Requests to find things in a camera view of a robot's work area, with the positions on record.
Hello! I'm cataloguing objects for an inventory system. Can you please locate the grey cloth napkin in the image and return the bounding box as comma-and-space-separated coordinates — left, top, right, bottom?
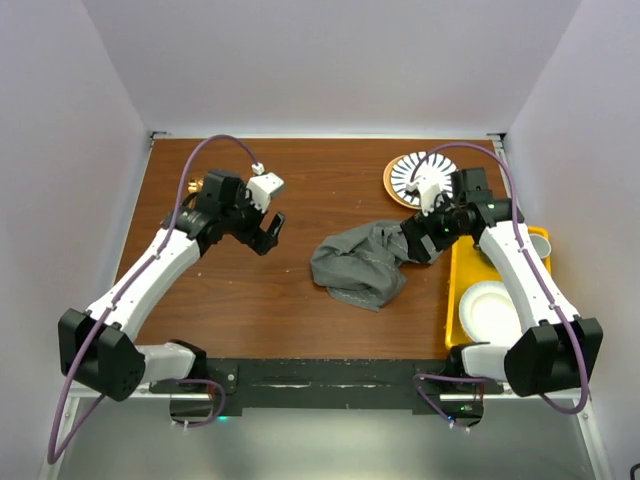
310, 220, 410, 312

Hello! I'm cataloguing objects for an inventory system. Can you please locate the gold spoon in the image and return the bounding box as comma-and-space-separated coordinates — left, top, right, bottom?
188, 179, 203, 193

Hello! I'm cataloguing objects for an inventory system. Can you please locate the white paper plate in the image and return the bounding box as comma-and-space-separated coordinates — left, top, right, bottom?
459, 281, 522, 347

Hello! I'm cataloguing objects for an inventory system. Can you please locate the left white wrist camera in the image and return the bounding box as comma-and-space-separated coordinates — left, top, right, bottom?
247, 172, 285, 213

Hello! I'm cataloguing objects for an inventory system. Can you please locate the yellow plastic tray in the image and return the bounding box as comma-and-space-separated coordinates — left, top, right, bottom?
444, 225, 553, 351

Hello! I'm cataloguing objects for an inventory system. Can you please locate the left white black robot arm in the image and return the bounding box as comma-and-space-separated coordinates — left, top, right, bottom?
58, 169, 285, 401

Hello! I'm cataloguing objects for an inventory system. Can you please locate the white grey mug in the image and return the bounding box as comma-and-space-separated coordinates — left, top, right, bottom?
529, 233, 552, 259

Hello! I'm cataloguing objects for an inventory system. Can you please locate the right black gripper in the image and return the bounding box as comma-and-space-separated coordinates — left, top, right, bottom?
401, 191, 469, 264

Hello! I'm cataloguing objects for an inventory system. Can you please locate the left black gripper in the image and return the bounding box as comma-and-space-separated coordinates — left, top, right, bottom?
221, 183, 284, 254

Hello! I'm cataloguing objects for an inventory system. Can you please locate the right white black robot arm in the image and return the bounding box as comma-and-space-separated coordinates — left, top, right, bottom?
401, 168, 603, 397

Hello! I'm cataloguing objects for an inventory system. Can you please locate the striped blue white plate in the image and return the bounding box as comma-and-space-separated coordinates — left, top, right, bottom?
383, 151, 457, 210

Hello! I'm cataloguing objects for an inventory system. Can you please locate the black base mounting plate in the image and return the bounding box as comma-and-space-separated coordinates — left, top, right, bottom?
150, 358, 504, 426

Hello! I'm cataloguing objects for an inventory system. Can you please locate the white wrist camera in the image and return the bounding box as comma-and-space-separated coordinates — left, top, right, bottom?
406, 174, 445, 216
247, 172, 285, 213

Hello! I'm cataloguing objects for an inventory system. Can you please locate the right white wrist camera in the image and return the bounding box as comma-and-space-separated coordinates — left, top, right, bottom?
406, 174, 445, 216

